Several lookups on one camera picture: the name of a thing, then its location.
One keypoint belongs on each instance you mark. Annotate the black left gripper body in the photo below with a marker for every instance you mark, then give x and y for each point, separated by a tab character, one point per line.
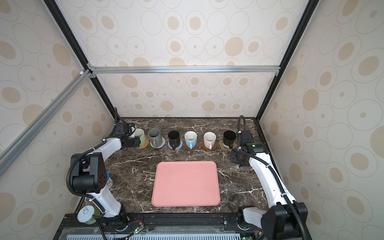
133	142

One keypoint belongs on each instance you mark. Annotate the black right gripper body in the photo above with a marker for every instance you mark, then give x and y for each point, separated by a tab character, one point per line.
235	157

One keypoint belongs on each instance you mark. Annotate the woven tan round coaster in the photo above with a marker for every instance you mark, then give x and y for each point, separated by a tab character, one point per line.
144	145

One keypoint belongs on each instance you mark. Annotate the light green mug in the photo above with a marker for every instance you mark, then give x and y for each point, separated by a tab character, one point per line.
142	136

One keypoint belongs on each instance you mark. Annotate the brown paw shaped coaster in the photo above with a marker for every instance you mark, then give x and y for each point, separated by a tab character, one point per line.
223	148

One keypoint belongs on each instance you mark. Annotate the black mug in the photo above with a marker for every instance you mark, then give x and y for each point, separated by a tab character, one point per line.
229	138
174	138

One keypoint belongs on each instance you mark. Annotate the grey mug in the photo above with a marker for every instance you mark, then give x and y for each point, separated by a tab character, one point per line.
155	136

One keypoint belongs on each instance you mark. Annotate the light grey woven coaster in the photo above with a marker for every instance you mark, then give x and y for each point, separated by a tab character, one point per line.
160	146

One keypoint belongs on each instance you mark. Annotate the white pink mug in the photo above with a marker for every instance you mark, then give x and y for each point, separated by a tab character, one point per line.
209	139

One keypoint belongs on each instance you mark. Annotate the blue mug white inside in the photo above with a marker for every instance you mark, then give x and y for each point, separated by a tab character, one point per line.
191	139

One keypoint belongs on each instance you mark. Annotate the brown wooden coaster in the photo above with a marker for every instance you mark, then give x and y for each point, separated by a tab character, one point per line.
193	149
208	149

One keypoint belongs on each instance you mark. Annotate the blue grey round coaster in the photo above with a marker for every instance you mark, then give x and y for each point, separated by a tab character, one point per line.
177	147

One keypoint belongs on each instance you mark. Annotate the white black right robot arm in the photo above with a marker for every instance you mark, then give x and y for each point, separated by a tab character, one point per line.
285	218

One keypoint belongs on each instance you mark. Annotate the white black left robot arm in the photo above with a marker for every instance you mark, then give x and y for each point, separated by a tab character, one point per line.
87	175

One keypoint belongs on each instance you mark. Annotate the blue round tin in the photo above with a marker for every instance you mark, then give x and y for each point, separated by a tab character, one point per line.
110	182

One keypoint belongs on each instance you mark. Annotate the pink rectangular tray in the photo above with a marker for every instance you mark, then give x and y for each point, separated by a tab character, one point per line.
186	184

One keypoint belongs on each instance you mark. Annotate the horizontal aluminium bar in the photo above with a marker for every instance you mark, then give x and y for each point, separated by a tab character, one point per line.
185	69

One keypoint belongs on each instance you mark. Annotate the diagonal aluminium bar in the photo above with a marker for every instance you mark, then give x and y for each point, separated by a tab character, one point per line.
26	137

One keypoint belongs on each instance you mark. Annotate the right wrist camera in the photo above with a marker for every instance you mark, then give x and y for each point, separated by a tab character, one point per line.
244	137

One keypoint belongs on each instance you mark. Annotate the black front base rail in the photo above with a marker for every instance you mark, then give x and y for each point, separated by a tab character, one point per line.
161	226

